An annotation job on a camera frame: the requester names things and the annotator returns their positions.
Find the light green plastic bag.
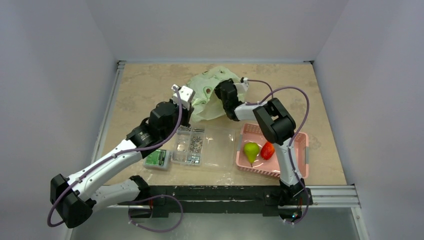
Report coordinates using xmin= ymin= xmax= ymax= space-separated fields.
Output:
xmin=186 ymin=66 xmax=241 ymax=123

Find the yellow fake fruit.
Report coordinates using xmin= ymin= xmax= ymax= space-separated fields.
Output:
xmin=243 ymin=142 xmax=261 ymax=166

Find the orange fake fruit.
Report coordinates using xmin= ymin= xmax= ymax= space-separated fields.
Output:
xmin=260 ymin=141 xmax=275 ymax=161

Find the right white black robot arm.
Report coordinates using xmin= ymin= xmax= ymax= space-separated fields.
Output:
xmin=214 ymin=78 xmax=310 ymax=204

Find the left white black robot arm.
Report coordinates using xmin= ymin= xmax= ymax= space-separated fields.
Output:
xmin=46 ymin=95 xmax=193 ymax=229

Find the green white small box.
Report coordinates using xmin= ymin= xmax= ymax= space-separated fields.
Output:
xmin=143 ymin=149 xmax=172 ymax=171

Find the pink plastic basket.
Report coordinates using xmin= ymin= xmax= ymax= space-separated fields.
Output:
xmin=235 ymin=123 xmax=309 ymax=179

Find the clear plastic screw organizer box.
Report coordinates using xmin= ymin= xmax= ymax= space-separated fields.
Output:
xmin=171 ymin=125 xmax=236 ymax=172

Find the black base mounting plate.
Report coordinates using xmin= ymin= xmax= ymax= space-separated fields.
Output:
xmin=119 ymin=185 xmax=314 ymax=219

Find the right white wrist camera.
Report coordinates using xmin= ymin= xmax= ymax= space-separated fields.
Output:
xmin=233 ymin=77 xmax=249 ymax=94

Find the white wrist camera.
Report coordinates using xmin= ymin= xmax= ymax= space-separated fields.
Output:
xmin=171 ymin=84 xmax=196 ymax=110
xmin=233 ymin=77 xmax=249 ymax=94

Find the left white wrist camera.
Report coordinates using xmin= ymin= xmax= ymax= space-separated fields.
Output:
xmin=171 ymin=84 xmax=196 ymax=110

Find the aluminium left frame rail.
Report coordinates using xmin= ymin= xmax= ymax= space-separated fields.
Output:
xmin=89 ymin=60 xmax=127 ymax=166

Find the aluminium frame rail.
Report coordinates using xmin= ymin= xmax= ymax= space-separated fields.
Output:
xmin=116 ymin=59 xmax=315 ymax=66
xmin=90 ymin=183 xmax=359 ymax=212
xmin=89 ymin=60 xmax=127 ymax=166

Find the aluminium back frame rail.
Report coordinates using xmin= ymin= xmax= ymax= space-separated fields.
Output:
xmin=116 ymin=59 xmax=315 ymax=66

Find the aluminium front frame rail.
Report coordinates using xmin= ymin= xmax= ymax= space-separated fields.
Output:
xmin=90 ymin=183 xmax=359 ymax=212

